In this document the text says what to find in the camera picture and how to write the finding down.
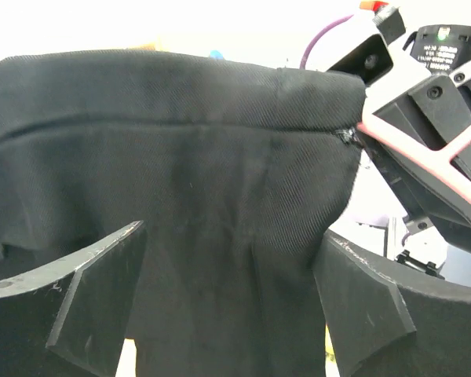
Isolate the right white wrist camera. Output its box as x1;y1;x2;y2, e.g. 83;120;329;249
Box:
328;1;406;86

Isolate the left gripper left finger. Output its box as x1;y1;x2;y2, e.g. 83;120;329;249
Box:
0;221;147;377

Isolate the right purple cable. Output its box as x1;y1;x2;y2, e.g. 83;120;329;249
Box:
300;13;356;71

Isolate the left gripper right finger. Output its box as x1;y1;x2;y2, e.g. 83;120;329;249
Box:
313;231;471;377

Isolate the black garment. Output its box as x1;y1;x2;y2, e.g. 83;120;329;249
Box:
0;50;366;376

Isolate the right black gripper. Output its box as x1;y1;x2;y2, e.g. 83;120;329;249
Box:
326;24;471;253

